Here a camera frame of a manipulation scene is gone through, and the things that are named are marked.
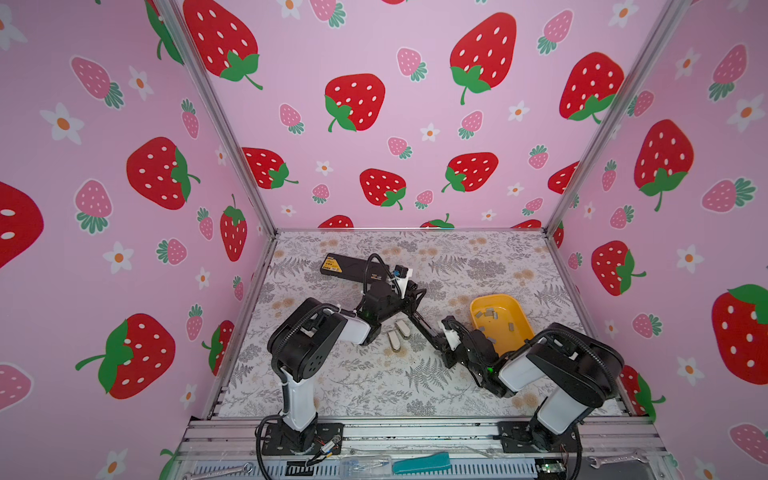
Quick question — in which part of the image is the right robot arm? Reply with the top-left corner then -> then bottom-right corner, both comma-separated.
440,316 -> 625,451

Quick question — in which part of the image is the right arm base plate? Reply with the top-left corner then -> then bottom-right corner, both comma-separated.
494,421 -> 581,454

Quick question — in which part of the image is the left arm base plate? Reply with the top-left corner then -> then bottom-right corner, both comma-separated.
259,421 -> 345,456

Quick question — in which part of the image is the black stapler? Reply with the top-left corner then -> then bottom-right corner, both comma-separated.
407,310 -> 449,353

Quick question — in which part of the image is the black tool case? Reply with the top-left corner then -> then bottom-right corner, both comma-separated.
320,253 -> 389,284

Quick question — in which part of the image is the aluminium rail frame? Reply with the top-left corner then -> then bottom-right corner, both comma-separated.
171,417 -> 682,479

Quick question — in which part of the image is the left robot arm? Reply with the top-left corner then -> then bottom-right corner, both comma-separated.
267,265 -> 419,436

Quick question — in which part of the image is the silver wrench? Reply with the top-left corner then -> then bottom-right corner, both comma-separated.
589,453 -> 648,469

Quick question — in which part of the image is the teal handled tool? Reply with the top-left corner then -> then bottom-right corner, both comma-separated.
392,452 -> 451,475

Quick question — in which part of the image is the yellow plastic tray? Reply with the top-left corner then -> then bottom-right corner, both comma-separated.
470,294 -> 534,356

